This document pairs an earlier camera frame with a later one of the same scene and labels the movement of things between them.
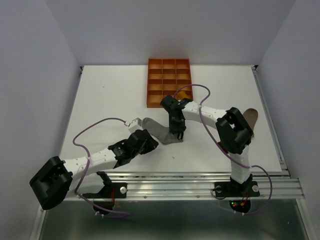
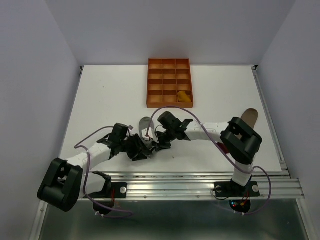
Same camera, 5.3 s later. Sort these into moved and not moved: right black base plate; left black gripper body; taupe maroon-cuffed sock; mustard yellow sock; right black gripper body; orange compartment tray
Moved: right black gripper body; left black gripper body
Not moved: orange compartment tray; mustard yellow sock; right black base plate; taupe maroon-cuffed sock
